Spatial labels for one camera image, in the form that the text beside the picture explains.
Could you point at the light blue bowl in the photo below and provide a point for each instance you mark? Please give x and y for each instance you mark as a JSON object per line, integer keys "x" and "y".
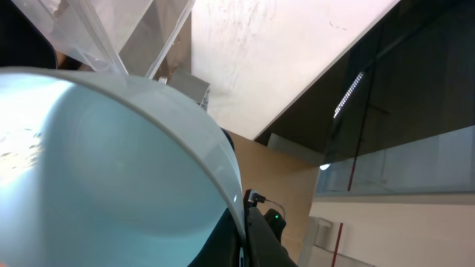
{"x": 99, "y": 169}

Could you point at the black plastic bin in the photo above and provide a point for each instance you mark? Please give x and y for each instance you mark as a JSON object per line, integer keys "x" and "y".
{"x": 21, "y": 43}

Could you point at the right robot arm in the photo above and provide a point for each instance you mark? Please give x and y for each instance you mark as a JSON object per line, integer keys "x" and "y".
{"x": 274, "y": 219}

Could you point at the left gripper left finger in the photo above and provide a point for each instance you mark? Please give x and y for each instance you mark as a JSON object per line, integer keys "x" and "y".
{"x": 222, "y": 248}

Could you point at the clear plastic waste bin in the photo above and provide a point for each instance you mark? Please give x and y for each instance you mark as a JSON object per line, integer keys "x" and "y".
{"x": 130, "y": 37}

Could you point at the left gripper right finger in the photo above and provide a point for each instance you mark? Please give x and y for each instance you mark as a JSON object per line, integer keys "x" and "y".
{"x": 262, "y": 249}

